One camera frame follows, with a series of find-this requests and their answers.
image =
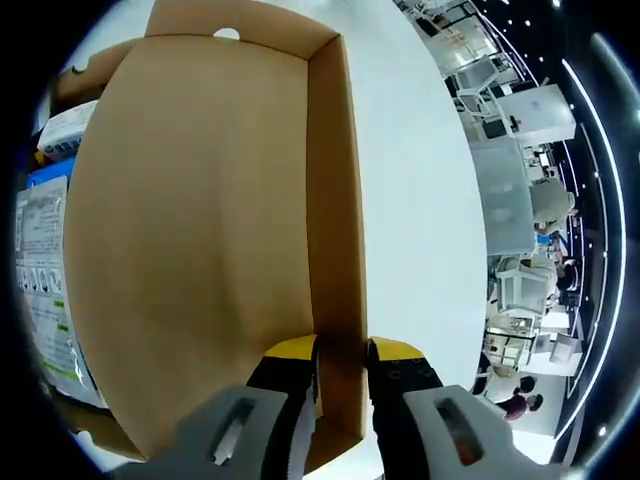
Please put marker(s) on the brown cardboard shoe box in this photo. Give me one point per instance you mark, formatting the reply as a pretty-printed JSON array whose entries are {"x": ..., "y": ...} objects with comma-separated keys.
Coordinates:
[{"x": 200, "y": 200}]

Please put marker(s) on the silver printed pouch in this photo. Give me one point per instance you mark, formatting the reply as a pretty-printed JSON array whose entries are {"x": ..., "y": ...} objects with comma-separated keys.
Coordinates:
[{"x": 45, "y": 240}]

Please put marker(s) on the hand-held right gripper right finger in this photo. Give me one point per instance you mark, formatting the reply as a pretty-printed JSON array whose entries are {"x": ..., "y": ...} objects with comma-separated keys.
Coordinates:
[{"x": 425, "y": 435}]

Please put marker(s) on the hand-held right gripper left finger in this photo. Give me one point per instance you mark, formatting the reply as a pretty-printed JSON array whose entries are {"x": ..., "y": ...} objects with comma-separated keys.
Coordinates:
[{"x": 190, "y": 450}]

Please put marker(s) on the white office chair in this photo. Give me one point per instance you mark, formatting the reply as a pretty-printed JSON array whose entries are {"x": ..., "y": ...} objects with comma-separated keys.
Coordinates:
[
  {"x": 475, "y": 80},
  {"x": 525, "y": 290}
]

